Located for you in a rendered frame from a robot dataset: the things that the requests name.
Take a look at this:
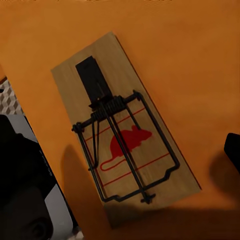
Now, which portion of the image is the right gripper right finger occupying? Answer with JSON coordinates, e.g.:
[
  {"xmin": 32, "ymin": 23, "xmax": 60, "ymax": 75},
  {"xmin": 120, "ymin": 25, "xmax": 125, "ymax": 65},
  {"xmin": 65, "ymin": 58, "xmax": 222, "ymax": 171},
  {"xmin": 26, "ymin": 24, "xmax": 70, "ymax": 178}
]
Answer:
[{"xmin": 224, "ymin": 133, "xmax": 240, "ymax": 173}]

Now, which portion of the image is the mousetrap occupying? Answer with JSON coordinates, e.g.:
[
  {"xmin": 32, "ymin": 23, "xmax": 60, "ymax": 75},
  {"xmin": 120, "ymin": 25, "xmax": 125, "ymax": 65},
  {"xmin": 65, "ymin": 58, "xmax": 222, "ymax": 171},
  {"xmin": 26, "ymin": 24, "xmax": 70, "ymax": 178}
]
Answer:
[{"xmin": 51, "ymin": 30, "xmax": 202, "ymax": 230}]

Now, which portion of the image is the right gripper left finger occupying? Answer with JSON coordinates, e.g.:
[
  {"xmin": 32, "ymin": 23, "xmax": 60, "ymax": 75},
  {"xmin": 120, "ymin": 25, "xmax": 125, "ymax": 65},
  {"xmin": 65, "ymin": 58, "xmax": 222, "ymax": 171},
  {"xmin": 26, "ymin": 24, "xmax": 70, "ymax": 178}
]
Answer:
[{"xmin": 0, "ymin": 133, "xmax": 26, "ymax": 194}]

